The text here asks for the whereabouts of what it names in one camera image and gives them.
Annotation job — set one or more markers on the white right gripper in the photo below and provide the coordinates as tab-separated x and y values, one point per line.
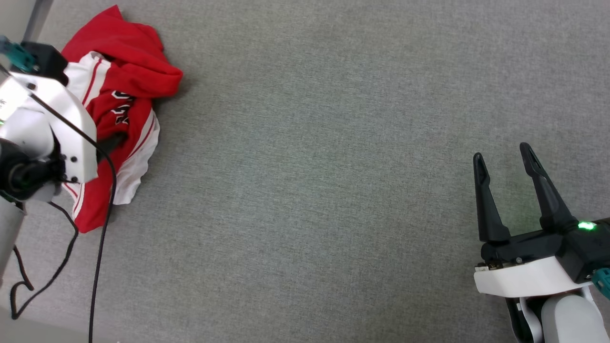
519	278

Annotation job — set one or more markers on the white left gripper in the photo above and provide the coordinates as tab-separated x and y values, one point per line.
71	124

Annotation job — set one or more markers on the red and white jersey shirt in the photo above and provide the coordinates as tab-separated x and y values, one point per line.
128	71

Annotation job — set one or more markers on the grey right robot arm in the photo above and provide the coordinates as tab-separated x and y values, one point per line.
572	319

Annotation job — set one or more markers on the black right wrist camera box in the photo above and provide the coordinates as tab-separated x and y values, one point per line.
591	247

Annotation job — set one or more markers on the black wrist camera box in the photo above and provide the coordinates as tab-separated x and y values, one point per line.
45	59
591	247

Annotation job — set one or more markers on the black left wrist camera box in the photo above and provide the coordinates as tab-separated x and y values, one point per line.
45	59

